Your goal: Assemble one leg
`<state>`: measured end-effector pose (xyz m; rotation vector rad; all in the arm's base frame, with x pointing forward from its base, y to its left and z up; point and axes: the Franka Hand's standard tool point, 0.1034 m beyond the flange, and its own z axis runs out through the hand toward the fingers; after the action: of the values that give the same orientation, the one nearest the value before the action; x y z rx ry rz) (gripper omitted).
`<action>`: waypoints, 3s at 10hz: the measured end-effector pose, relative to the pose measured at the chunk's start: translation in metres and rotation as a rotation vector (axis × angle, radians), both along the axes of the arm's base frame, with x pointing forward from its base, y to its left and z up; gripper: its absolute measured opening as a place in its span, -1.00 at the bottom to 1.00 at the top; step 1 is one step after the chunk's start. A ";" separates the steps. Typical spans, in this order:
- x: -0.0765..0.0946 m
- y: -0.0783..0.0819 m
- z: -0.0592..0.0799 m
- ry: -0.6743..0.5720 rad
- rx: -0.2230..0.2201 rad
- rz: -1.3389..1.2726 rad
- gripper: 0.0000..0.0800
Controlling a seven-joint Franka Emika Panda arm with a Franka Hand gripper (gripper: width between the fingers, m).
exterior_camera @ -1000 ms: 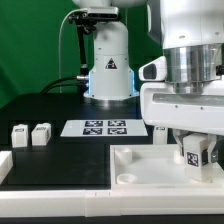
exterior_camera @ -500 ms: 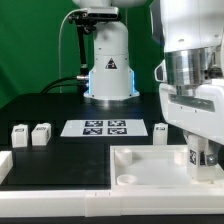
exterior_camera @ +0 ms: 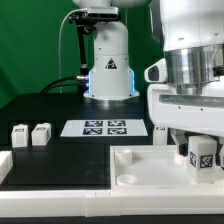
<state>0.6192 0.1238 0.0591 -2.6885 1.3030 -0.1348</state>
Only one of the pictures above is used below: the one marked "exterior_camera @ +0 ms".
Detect white U-shaped obstacle fence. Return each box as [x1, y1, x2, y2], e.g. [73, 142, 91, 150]
[0, 147, 224, 218]

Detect grey camera cable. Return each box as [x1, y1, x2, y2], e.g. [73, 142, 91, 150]
[58, 9, 88, 94]

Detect black camera on stand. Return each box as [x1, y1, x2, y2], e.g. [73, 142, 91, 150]
[68, 7, 120, 94]

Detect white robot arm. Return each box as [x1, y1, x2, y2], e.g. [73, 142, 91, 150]
[73, 0, 224, 137]

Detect black cables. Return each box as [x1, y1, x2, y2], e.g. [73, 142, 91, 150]
[40, 75, 90, 94]

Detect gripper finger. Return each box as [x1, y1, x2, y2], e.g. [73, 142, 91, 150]
[170, 129, 188, 156]
[216, 137, 224, 167]

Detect white square table top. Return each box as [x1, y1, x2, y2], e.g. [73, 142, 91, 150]
[110, 145, 224, 189]

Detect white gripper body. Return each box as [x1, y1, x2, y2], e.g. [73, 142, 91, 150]
[144, 58, 224, 137]

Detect white sheet with markers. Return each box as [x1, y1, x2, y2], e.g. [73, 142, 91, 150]
[61, 119, 147, 137]

